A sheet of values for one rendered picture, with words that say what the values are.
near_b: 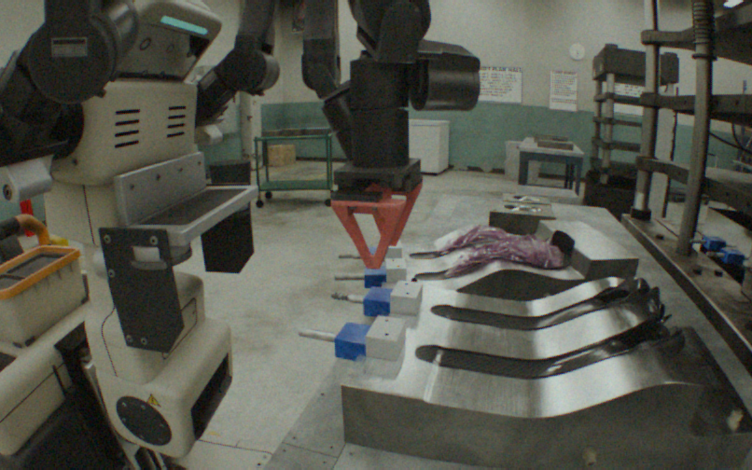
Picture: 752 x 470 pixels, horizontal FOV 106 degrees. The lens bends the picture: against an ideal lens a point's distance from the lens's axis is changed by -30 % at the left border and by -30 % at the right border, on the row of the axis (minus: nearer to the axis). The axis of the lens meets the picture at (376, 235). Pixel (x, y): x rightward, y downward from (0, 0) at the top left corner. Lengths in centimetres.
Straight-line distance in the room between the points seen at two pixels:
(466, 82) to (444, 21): 752
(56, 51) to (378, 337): 42
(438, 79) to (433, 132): 653
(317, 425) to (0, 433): 52
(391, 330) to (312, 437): 16
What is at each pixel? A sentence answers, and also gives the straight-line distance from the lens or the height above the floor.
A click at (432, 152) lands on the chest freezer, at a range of 696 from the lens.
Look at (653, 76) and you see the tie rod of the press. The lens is 172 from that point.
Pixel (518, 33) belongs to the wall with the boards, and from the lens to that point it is 769.
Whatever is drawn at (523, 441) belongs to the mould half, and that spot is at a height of 85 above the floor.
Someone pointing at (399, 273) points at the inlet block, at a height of 87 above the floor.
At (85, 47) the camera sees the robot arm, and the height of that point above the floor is 122.
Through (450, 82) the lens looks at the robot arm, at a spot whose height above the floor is 119.
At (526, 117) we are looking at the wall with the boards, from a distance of 754.
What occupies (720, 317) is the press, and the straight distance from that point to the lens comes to 104.
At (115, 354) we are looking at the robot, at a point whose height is 85.
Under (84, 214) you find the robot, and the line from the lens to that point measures 59.
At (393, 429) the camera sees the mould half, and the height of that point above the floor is 84.
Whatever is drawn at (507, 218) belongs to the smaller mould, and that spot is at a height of 85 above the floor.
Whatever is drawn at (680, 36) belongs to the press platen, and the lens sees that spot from 168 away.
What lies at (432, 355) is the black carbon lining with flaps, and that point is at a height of 88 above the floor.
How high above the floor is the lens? 116
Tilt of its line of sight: 18 degrees down
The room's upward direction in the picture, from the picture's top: straight up
